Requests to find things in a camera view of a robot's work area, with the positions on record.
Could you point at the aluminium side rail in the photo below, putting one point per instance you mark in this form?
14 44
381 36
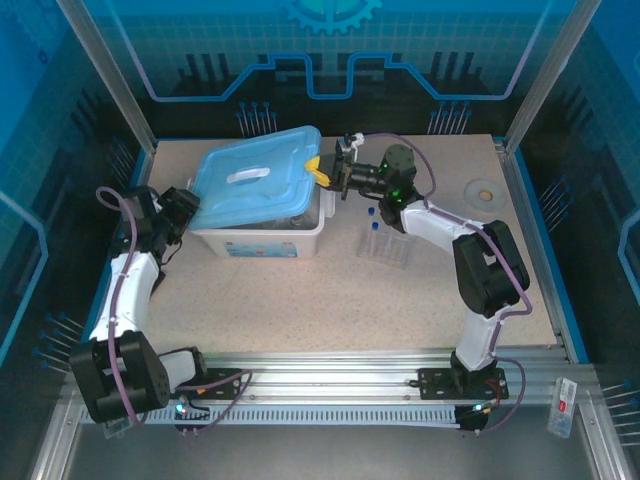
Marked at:
517 200

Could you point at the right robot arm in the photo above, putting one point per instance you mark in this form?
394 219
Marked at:
490 270

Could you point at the clear test tube rack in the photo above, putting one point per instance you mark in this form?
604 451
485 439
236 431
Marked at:
387 250

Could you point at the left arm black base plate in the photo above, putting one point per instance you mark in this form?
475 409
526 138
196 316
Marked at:
225 380

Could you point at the clear case with red label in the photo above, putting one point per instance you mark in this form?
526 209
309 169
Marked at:
562 407

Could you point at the aluminium front rail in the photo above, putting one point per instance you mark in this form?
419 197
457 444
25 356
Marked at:
325 370

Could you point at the clear round disc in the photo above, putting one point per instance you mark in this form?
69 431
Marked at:
492 197

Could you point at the blue plastic bin lid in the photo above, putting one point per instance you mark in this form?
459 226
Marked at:
225 200

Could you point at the black flat box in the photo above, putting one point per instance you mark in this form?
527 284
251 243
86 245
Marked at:
161 281

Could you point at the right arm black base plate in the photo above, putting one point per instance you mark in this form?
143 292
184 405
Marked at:
435 385

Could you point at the aluminium frame post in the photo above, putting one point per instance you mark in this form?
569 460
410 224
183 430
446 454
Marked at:
111 75
550 75

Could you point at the white plastic storage bin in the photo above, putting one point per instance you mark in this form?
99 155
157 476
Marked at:
260 245

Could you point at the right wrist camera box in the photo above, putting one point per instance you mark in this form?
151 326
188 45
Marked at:
350 142

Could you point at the black device in clear case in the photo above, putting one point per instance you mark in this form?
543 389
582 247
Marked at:
117 431

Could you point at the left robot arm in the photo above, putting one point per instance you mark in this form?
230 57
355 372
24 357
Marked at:
125 285

